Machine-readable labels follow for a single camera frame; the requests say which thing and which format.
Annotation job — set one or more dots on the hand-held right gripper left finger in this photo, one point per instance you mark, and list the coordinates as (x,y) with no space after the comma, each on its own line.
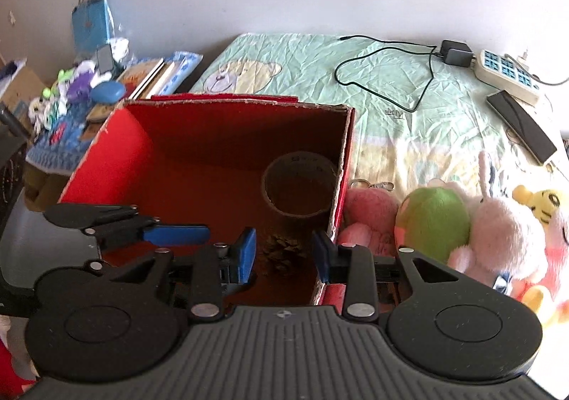
(246,255)

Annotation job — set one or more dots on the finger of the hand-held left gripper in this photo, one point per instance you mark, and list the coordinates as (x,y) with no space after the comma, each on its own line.
(182,234)

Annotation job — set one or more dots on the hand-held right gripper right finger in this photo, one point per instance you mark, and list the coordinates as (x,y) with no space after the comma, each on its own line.
(322,262)

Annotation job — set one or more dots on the large red cardboard box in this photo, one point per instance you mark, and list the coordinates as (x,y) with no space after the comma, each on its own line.
(200,137)

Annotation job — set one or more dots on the brown pine cone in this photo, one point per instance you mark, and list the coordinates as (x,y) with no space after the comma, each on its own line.
(284,253)

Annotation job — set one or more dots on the blue knitted mat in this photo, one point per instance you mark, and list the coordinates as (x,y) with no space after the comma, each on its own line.
(58,151)

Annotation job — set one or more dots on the brown tape roll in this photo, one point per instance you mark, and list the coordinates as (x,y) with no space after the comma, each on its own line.
(302,158)

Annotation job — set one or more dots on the green plush toy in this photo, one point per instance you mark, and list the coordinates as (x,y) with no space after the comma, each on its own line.
(431,217)

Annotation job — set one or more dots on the red cloth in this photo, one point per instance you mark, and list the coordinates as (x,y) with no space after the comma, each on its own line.
(13,369)

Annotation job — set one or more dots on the white green toy figure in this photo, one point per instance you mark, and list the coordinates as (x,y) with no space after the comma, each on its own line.
(46,109)

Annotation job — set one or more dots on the thin white book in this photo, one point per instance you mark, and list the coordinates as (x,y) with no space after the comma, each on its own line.
(162,78)

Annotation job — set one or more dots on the blue oval case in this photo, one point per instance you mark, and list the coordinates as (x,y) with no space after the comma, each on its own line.
(108,92)

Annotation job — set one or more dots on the stack of books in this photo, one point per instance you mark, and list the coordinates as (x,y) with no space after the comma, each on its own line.
(138,75)

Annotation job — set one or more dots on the brown cardboard box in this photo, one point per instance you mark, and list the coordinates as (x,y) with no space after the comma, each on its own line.
(26,86)

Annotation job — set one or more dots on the blue patterned packet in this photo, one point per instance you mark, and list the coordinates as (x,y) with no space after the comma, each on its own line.
(184,66)

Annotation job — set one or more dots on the purple toy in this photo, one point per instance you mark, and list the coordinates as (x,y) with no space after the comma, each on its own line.
(80,89)

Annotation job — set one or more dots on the pink rabbit plush toy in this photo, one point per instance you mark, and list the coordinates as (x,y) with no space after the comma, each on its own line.
(502,231)

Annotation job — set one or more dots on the small grey device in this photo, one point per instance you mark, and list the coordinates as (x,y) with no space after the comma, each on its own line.
(104,57)

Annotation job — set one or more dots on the clear plastic bag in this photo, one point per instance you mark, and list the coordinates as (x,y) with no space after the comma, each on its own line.
(119,48)

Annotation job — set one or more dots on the blue gift bag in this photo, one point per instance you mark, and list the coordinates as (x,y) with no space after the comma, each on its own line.
(91,22)

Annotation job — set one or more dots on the yellow tiger plush toy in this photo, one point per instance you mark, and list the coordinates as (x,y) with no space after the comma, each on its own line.
(549,204)

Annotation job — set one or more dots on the black smartphone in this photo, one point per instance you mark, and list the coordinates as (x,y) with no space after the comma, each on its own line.
(520,124)

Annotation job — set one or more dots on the grey power adapter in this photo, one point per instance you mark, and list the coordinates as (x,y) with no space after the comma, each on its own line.
(458,57)

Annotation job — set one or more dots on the black power adapter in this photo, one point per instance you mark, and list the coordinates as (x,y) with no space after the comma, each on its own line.
(453,46)

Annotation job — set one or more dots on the white power strip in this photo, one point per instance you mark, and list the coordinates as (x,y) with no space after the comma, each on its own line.
(502,71)

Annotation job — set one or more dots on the black metal frame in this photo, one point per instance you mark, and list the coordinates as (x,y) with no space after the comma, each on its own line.
(11,137)

